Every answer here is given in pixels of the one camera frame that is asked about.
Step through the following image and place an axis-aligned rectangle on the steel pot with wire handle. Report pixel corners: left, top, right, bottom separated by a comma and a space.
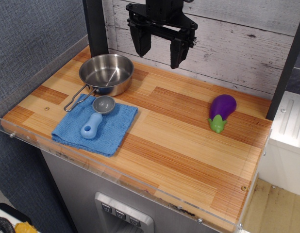
64, 54, 134, 112

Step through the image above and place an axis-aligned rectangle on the black frame post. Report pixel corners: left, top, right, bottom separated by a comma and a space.
83, 0, 109, 57
266, 22, 300, 120

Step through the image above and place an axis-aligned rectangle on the black left frame post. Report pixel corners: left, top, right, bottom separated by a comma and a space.
83, 0, 109, 57

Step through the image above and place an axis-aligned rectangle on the black and yellow object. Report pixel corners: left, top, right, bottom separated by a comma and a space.
0, 203, 39, 233

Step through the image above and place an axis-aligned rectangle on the clear acrylic table guard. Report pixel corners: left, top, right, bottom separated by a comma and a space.
0, 113, 271, 233

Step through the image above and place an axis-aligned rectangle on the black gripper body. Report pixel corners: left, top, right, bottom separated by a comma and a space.
126, 0, 198, 48

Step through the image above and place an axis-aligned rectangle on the blue spoon with grey bowl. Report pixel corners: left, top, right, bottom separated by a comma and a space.
80, 96, 116, 139

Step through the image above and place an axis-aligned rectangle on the grey cabinet with dispenser panel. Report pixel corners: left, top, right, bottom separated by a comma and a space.
42, 151, 215, 233

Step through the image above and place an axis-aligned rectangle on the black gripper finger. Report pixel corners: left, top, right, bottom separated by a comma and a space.
130, 25, 151, 57
170, 38, 189, 69

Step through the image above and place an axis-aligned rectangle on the black right frame post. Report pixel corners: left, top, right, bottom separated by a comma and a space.
266, 22, 300, 120

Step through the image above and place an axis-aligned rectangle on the blue folded cloth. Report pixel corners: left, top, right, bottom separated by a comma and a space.
51, 96, 138, 157

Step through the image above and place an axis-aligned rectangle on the white ribbed box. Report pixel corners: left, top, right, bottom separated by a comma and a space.
257, 91, 300, 195

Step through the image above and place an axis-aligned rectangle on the purple toy eggplant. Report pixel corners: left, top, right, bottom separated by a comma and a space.
208, 94, 237, 133

